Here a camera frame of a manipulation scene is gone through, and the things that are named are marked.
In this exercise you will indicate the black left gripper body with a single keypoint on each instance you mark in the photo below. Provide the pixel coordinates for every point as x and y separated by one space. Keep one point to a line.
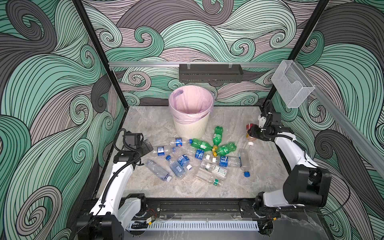
143 149

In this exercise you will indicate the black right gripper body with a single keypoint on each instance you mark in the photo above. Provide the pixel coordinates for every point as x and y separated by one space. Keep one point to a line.
260 133

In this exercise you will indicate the red label plastic bottle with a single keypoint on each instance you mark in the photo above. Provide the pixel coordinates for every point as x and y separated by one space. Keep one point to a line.
250 140

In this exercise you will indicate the long clear bottle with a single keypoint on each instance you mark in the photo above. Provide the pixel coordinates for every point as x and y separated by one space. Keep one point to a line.
160 172

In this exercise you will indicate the clear bottle blue cap short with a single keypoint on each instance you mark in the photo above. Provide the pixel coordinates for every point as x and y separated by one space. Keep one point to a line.
176 167

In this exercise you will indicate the clear bottle white green label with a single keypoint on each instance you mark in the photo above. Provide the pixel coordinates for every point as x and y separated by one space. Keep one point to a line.
215 170

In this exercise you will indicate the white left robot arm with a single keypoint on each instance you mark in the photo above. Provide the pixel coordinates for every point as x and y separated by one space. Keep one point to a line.
109 218

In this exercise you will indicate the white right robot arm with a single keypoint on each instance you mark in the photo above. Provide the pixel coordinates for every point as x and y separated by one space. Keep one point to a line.
307 184

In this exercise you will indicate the cream waste bin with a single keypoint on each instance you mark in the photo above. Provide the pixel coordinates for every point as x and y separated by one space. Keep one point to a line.
194 130

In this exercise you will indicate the pink bin liner bag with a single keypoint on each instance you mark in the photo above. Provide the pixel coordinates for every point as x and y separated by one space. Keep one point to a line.
189 104

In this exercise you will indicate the clear bottle blue label top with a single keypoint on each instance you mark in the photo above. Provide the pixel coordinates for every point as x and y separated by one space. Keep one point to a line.
179 142

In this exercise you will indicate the clear bottle green cap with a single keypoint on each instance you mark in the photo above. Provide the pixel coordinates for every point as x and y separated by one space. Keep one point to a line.
209 178

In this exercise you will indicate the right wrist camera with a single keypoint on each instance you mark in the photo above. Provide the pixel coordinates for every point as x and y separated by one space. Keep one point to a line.
262 121

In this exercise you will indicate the clear plastic wall box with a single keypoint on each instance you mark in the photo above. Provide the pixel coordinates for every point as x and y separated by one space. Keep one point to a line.
293 83

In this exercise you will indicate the black wall tray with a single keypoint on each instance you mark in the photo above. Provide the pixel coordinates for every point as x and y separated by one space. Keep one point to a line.
217 74

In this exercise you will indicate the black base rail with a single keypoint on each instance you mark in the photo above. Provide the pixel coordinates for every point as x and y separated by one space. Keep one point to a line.
164 208

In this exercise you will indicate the aluminium right rail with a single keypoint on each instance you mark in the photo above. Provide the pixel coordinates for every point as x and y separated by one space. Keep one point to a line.
355 101

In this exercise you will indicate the aluminium rail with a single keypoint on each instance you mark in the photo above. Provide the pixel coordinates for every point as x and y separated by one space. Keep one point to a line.
166 64
355 101

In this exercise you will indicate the aluminium back rail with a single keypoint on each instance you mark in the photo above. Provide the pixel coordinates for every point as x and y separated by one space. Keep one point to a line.
166 64

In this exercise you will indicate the white slotted cable duct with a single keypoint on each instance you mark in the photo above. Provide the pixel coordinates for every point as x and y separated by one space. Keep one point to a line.
199 226

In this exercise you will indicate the black corner frame post right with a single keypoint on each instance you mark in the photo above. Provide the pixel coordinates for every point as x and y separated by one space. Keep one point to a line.
309 27

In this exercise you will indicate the black corner frame post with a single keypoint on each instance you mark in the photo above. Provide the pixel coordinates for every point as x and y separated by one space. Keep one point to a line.
95 41
309 27

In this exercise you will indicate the black corner frame post left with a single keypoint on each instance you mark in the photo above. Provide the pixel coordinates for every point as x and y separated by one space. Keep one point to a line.
95 41

